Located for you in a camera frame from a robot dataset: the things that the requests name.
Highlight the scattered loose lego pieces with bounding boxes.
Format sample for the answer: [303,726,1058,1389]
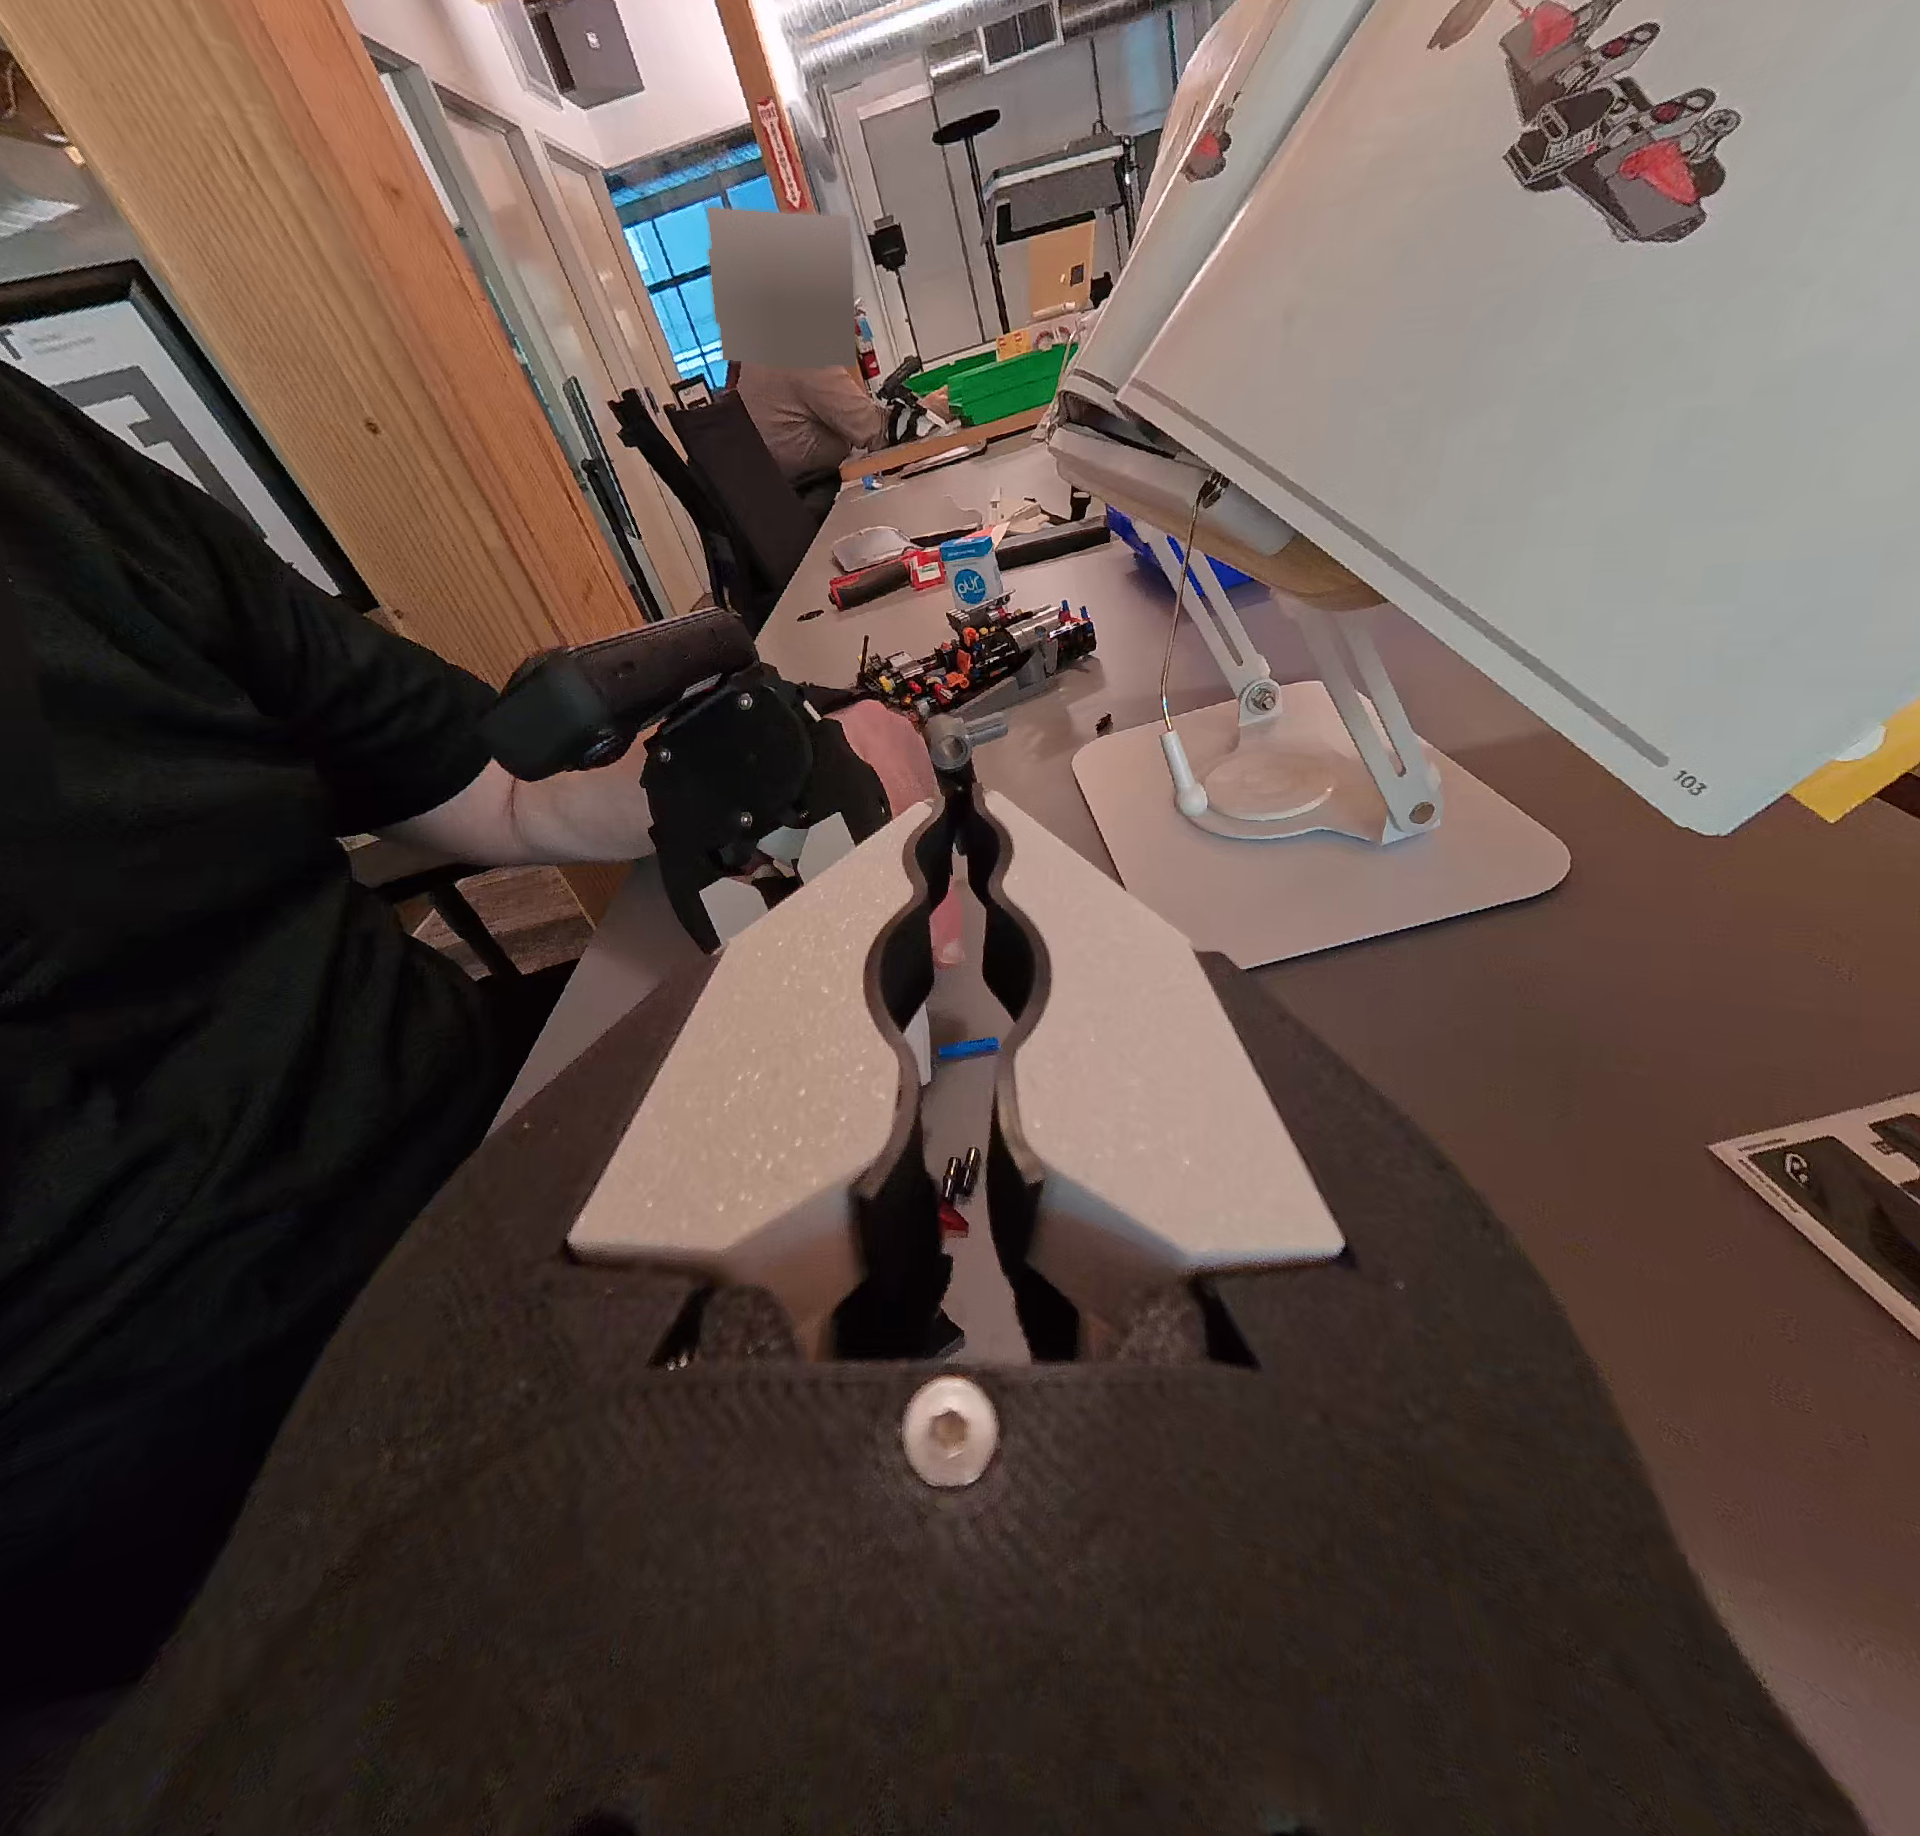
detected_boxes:
[899,711,1118,1359]

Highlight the black office chair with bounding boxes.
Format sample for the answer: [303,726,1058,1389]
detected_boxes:
[608,386,822,630]

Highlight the multicoloured lego chassis model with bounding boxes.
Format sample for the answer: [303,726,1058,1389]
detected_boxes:
[855,598,1101,720]

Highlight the grey lego axle connector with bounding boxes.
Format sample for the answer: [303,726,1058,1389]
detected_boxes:
[918,711,1009,816]

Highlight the yellow envelope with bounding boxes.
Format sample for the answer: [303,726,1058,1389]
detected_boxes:
[1792,726,1920,825]

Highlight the black white sticker sheet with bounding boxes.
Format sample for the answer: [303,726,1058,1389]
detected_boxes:
[1712,1096,1920,1344]

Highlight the wooden top desk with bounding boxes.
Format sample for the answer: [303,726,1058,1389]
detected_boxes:
[838,412,1053,488]

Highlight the stack of green bins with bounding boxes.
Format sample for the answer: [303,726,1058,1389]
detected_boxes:
[907,339,1082,428]

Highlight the black wall speaker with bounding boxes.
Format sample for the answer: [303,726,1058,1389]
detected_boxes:
[532,0,647,108]

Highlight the white book stand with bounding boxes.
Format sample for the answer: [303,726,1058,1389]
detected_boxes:
[1050,428,1573,972]

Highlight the black floor lamp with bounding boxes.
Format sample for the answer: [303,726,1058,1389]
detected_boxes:
[932,108,1014,353]

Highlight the black silver softbox light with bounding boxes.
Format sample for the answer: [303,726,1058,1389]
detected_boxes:
[983,133,1140,239]

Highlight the window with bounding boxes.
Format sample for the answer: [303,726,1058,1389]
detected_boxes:
[610,142,782,385]

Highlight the person's left hand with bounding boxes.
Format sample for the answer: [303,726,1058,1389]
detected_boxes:
[827,700,943,816]

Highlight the cardboard box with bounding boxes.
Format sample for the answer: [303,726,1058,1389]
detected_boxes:
[1026,215,1113,315]

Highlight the person's left forearm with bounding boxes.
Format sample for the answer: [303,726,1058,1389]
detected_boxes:
[337,769,661,866]

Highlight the blue storage bin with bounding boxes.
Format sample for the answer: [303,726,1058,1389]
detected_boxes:
[1107,507,1254,598]

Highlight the wooden column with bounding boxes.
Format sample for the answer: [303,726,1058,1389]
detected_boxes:
[0,0,647,700]

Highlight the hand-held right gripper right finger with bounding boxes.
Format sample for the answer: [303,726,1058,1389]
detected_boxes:
[976,785,1354,1365]

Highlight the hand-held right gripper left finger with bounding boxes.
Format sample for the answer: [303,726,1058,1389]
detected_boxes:
[565,797,963,1365]

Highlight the framed black white poster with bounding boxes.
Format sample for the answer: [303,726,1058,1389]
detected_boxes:
[0,261,377,615]

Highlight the red wall sign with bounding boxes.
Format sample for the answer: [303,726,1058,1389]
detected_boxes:
[755,98,817,215]

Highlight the lego instruction book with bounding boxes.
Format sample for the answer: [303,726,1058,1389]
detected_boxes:
[1050,0,1920,839]

